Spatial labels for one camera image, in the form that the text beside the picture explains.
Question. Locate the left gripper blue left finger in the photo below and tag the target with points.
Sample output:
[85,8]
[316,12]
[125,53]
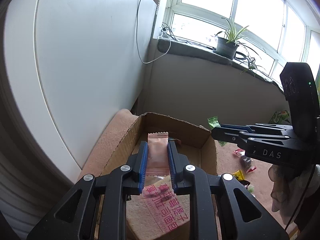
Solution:
[141,164]

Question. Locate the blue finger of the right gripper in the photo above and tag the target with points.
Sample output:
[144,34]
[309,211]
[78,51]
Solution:
[238,127]
[231,135]

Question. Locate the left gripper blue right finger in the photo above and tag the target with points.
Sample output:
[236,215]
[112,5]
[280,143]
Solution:
[176,168]

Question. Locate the pink wafer packet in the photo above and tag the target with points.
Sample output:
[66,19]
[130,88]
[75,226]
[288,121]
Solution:
[158,163]

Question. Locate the green snack packet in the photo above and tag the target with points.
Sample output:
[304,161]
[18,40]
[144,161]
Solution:
[217,132]

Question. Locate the yellow candy packet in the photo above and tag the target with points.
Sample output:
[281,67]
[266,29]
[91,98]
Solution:
[238,175]

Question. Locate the packaged bread slices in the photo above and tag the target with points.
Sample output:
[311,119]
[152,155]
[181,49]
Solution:
[158,213]

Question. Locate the green candy clear wrapper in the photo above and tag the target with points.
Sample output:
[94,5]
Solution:
[250,188]

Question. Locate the Snickers bar English label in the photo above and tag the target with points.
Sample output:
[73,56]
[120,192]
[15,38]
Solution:
[245,183]

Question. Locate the right hand fuzzy sleeve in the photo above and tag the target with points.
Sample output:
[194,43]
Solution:
[286,193]

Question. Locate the brown cardboard box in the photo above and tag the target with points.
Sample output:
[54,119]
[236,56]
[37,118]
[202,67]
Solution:
[124,133]

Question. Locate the green white paper bag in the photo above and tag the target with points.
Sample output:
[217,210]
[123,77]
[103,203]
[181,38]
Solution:
[280,117]

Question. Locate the potted spider plant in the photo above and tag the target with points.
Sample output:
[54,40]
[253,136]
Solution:
[228,41]

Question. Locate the window frame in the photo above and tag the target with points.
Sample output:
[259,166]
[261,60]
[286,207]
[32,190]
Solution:
[273,32]

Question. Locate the power strip with cables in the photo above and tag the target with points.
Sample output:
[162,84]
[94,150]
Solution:
[167,30]

